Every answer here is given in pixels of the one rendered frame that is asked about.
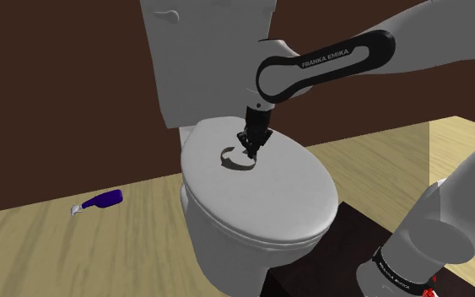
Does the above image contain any blue spray bottle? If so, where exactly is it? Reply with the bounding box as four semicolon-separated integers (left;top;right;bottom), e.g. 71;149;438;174
70;189;124;217

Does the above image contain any grey toilet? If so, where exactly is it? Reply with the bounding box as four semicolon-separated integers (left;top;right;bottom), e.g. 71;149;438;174
138;0;340;297

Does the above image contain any dark robot stand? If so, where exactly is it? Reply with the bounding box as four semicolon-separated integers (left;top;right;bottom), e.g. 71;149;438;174
260;201;475;297

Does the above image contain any grey open ring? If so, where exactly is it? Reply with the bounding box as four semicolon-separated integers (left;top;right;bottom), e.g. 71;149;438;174
220;146;258;172

